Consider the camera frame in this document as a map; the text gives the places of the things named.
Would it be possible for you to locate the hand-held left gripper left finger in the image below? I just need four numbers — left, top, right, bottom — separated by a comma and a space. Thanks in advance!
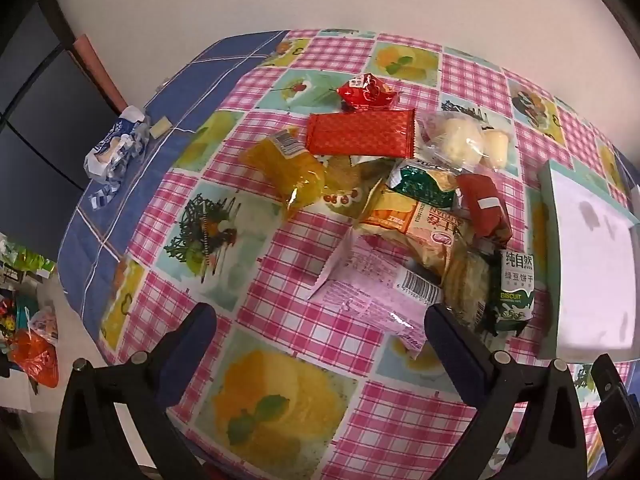
54, 302, 218, 480

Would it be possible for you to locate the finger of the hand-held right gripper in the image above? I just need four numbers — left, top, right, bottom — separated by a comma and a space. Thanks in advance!
592, 354, 635, 467

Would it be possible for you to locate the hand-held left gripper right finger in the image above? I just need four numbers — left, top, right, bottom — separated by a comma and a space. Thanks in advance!
424, 304, 587, 480

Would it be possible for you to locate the round cracker clear packet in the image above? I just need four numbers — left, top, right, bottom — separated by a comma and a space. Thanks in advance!
440, 250, 493, 331

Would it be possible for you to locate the dark green biscuit packet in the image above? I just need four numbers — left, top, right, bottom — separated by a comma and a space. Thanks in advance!
482, 249, 537, 336

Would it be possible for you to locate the pink snack packet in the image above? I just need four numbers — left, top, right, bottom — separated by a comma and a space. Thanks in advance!
307, 227, 446, 351

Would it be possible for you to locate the beige biscuit packet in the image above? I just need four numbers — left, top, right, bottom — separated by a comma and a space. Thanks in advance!
357, 185, 476, 276

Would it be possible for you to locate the white tray with teal rim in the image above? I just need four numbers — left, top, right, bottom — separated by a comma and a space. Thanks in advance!
537, 160, 640, 366

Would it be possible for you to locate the dark red packet white label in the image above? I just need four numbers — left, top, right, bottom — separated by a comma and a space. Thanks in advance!
456, 172, 515, 241

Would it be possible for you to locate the green and white snack packet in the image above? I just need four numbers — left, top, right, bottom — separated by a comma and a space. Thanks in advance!
387, 159, 463, 211

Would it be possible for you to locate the yellow jelly packet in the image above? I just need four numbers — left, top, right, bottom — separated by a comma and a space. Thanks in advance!
239, 129, 328, 211

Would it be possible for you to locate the round bread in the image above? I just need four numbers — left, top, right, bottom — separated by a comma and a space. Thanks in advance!
417, 112, 486, 166

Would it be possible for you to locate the red patterned wafer packet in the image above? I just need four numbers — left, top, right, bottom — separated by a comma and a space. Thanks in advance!
306, 109, 417, 158

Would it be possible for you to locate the pink plaid printed tablecloth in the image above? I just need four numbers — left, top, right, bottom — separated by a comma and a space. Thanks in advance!
97, 29, 640, 480

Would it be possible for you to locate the clear plastic bag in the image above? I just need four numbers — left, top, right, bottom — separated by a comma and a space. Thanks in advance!
27, 300, 60, 343

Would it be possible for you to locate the orange plastic bag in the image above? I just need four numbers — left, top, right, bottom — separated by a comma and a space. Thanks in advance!
10, 330, 60, 388

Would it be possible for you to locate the blue checked cloth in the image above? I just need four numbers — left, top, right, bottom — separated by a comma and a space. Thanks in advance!
57, 30, 291, 361

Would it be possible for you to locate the green plastic bag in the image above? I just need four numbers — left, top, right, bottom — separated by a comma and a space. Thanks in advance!
0, 232, 58, 286

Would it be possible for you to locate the crumpled blue white wrapper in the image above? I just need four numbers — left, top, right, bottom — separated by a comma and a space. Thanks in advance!
84, 106, 152, 208

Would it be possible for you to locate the dark cabinet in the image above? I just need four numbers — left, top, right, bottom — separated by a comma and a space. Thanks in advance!
0, 0, 121, 256

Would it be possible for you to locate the small red snack packet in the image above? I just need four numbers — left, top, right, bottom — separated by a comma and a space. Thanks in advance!
336, 74, 401, 111

